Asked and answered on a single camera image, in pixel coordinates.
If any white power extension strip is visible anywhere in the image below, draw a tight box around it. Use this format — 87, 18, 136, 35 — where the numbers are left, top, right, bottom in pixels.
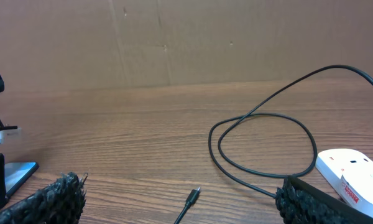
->
315, 148, 373, 222

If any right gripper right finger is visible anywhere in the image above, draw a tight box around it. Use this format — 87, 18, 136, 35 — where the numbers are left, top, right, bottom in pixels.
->
275, 175, 373, 224

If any blue screen Galaxy smartphone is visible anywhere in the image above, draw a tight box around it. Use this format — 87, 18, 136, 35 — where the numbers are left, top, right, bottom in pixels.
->
4, 162, 39, 198

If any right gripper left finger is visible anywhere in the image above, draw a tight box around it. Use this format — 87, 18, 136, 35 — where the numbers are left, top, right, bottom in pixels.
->
0, 172, 88, 224

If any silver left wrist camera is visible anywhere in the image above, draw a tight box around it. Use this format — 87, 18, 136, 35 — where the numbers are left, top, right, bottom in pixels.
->
0, 128, 22, 144

